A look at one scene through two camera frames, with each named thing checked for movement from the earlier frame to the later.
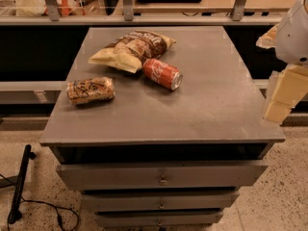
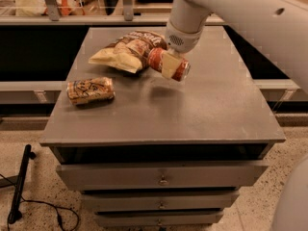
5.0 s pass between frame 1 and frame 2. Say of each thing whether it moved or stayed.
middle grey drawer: stayed
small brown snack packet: stayed
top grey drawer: stayed
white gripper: moved
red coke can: moved
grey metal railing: stayed
